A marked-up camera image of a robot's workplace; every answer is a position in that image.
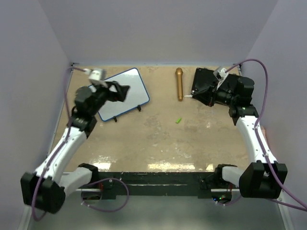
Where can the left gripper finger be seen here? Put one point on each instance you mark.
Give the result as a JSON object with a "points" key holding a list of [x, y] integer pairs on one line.
{"points": [[121, 92], [109, 85]]}

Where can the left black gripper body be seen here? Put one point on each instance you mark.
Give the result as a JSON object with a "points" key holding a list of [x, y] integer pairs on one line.
{"points": [[103, 96]]}

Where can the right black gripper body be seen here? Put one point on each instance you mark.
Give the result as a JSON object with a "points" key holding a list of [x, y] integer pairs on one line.
{"points": [[222, 96]]}

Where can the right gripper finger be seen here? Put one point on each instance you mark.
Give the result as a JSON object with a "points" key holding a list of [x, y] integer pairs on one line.
{"points": [[204, 99], [205, 92]]}

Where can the blue framed whiteboard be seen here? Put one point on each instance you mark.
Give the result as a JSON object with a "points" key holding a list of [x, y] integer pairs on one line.
{"points": [[137, 95]]}

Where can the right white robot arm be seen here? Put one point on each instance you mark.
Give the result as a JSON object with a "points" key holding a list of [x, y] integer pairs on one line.
{"points": [[264, 176]]}

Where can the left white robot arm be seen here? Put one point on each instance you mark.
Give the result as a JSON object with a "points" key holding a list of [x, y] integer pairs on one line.
{"points": [[45, 189]]}

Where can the black hard case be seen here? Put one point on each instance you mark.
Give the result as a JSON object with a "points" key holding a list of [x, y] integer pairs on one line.
{"points": [[204, 77]]}

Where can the gold microphone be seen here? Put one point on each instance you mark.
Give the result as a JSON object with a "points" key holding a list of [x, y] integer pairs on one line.
{"points": [[179, 76]]}

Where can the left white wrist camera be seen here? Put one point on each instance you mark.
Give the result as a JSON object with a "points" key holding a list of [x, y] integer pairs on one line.
{"points": [[96, 76]]}

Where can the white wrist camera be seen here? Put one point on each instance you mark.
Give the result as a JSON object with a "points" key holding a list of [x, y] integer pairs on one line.
{"points": [[221, 75], [96, 76]]}

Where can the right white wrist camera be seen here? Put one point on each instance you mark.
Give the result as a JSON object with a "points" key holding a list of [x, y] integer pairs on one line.
{"points": [[221, 75]]}

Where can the wire whiteboard stand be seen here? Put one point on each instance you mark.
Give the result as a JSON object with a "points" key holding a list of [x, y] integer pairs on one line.
{"points": [[139, 108]]}

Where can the black base frame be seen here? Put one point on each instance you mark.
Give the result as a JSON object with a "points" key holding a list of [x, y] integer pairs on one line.
{"points": [[199, 184]]}

